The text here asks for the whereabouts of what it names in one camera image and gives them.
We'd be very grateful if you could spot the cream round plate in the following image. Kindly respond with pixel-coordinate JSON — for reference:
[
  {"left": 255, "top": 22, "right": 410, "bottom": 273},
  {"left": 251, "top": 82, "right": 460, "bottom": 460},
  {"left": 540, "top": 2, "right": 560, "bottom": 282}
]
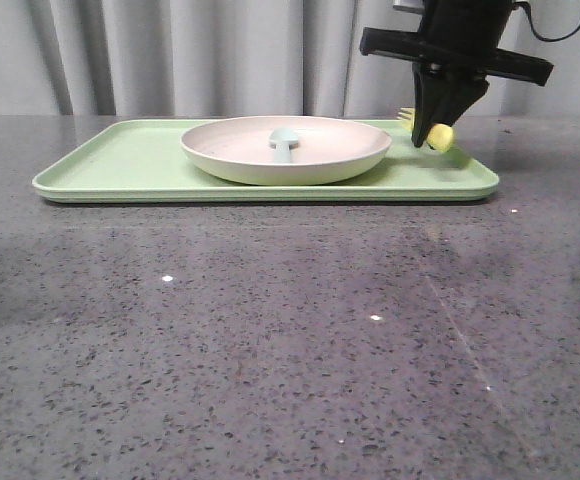
[{"left": 181, "top": 115, "right": 392, "bottom": 186}]

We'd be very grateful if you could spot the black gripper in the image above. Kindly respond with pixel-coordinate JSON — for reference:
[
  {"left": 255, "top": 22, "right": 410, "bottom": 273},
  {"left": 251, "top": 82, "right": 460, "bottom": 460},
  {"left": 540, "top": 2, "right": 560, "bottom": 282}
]
[{"left": 360, "top": 0, "right": 553, "bottom": 148}]

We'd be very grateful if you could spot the pale blue spoon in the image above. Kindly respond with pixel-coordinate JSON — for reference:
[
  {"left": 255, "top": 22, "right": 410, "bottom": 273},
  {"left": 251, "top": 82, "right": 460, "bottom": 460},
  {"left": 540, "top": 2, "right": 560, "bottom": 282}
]
[{"left": 269, "top": 127, "right": 299, "bottom": 164}]

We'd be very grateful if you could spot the grey pleated curtain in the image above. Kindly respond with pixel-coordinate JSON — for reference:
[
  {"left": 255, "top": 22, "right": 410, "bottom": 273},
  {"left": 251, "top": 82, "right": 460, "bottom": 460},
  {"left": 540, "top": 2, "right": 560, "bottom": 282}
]
[{"left": 0, "top": 0, "right": 580, "bottom": 119}]

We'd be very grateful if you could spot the light green rectangular tray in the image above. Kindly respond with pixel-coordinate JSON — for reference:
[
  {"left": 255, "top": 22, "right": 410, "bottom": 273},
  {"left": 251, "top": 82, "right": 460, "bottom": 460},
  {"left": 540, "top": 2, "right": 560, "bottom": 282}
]
[{"left": 33, "top": 119, "right": 499, "bottom": 203}]

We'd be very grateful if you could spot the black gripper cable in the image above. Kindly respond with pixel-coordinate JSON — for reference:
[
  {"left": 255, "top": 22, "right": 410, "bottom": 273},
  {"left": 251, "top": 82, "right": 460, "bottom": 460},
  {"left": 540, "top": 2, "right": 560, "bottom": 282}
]
[{"left": 512, "top": 0, "right": 580, "bottom": 43}]

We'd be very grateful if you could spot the yellow fork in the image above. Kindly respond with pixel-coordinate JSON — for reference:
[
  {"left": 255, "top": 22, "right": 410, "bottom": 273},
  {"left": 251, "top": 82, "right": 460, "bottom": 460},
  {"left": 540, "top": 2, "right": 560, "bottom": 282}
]
[{"left": 394, "top": 123, "right": 470, "bottom": 170}]

